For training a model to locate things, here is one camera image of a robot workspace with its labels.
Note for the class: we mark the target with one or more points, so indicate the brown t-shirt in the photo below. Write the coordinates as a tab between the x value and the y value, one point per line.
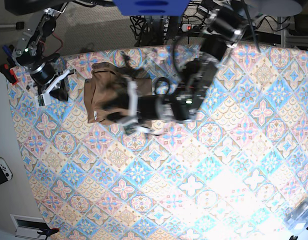
108	80

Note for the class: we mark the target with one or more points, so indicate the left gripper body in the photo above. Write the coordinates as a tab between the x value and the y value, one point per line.
144	108

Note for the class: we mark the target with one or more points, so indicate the patterned colourful tablecloth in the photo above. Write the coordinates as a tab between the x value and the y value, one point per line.
232	174

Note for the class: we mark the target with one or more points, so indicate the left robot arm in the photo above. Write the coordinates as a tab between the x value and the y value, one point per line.
196	76

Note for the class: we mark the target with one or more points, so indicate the red black clamp upper left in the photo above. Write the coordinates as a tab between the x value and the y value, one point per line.
9	74

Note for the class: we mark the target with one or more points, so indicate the white floor vent box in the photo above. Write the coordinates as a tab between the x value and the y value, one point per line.
27	227

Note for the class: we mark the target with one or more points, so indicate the white power strip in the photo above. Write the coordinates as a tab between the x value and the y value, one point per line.
185	27

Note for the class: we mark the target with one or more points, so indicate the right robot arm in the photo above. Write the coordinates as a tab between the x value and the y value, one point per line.
30	47

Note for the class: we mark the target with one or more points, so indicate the game console with white controller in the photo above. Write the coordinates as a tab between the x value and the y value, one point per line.
5	172

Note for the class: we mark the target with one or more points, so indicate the black clamp lower left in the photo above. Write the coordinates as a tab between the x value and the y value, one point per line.
48	231

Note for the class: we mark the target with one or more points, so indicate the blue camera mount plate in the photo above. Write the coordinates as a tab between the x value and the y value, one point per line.
151	7

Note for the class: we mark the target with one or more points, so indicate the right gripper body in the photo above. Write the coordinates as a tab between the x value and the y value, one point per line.
47	81

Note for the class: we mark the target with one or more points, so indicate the clear plastic box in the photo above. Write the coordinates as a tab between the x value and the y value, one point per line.
297	220

